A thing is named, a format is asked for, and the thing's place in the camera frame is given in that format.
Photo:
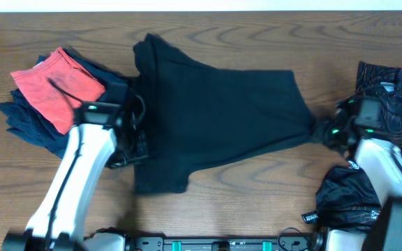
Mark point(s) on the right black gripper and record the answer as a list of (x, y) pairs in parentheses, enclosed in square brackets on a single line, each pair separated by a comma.
[(320, 133)]

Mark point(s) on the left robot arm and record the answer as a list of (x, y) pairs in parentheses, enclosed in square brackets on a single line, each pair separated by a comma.
[(58, 223)]

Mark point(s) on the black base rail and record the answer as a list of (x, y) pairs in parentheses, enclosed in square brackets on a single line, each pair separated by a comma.
[(291, 242)]

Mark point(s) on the black orange patterned garment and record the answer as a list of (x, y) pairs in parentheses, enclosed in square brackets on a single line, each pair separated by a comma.
[(385, 84)]

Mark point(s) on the black sports shorts with logo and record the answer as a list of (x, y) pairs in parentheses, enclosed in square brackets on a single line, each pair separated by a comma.
[(346, 201)]

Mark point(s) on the folded red shirt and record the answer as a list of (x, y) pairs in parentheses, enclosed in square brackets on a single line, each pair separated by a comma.
[(55, 86)]

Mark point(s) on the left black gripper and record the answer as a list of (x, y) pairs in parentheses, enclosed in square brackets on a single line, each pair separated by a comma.
[(141, 150)]

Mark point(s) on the folded navy blue garment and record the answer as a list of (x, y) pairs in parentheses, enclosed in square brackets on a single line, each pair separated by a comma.
[(30, 125)]

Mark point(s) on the black t-shirt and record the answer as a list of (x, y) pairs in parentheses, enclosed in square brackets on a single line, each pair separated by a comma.
[(198, 116)]

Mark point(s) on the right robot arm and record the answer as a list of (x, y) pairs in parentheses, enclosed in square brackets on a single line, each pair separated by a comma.
[(381, 160)]

